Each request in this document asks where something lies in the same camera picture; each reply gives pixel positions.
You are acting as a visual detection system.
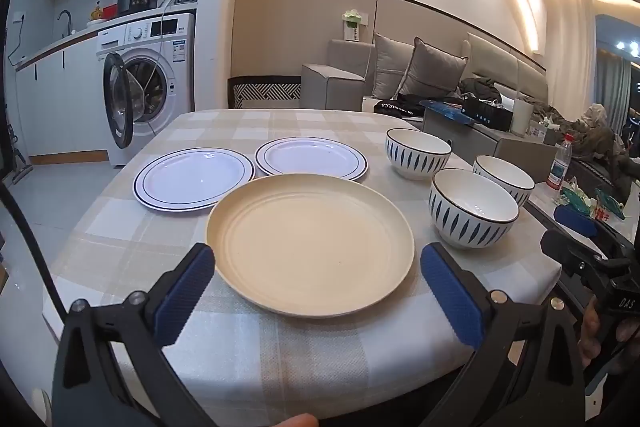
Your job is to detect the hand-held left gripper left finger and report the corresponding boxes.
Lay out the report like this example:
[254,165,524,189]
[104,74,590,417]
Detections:
[50,243,217,427]

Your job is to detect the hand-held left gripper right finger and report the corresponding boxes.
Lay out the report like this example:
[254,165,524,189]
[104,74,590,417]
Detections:
[419,243,587,427]

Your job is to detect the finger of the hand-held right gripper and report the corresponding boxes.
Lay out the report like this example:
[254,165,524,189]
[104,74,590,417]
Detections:
[540,231,633,293]
[554,205,633,260]

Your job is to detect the white bowl blue leaf pattern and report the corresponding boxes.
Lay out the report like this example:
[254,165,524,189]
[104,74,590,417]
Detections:
[428,168,521,250]
[472,155,536,208]
[384,127,453,180]

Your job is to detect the white plate with dark rim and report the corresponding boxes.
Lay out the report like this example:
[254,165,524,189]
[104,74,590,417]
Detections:
[254,137,369,182]
[132,147,256,212]

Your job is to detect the beige plate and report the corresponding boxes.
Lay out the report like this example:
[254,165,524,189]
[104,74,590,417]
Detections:
[206,173,416,320]

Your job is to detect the person's right hand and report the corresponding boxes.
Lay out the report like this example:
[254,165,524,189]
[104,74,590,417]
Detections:
[579,296,603,369]

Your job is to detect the person's left hand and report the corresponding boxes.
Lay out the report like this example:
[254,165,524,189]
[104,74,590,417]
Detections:
[277,413,319,427]

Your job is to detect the water bottle with red label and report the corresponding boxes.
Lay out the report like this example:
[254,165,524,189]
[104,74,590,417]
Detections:
[546,133,575,191]

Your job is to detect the grey side cabinet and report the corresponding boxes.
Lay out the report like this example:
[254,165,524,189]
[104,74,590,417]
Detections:
[422,99,561,170]

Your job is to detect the black box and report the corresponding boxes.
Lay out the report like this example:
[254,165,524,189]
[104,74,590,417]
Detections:
[461,94,516,130]

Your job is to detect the dark green jacket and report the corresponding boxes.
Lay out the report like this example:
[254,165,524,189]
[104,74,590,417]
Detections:
[459,76,506,100]

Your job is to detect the blue printed board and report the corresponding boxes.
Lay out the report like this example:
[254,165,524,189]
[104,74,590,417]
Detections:
[419,99,476,128]

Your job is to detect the beige curtain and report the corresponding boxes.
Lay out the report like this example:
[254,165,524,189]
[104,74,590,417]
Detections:
[547,0,598,112]

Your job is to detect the black printed garment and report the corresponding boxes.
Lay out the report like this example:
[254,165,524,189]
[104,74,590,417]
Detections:
[374,97,426,118]

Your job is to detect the grey cushion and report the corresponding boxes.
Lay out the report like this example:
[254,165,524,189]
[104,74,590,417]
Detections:
[397,37,468,100]
[372,33,416,100]

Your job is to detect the beige checked tablecloth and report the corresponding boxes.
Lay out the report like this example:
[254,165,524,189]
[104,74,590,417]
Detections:
[42,108,563,420]

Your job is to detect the floor mop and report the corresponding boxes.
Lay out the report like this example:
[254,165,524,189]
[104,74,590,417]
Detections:
[5,137,32,186]

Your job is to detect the black and white patterned cushion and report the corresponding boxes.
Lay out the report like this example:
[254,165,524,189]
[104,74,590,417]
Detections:
[227,76,303,110]

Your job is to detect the white base cabinets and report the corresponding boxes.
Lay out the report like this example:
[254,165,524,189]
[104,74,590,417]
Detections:
[14,29,108,162]

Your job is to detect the grey sofa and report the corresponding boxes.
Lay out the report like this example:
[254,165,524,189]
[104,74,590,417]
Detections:
[300,32,551,132]

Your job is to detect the white washing machine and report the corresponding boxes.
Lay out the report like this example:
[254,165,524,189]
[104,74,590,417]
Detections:
[95,12,197,168]

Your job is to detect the white green package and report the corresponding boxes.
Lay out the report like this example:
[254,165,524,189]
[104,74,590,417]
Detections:
[341,8,364,42]

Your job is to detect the black cable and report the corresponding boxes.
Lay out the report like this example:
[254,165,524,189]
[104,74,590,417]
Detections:
[0,179,68,325]

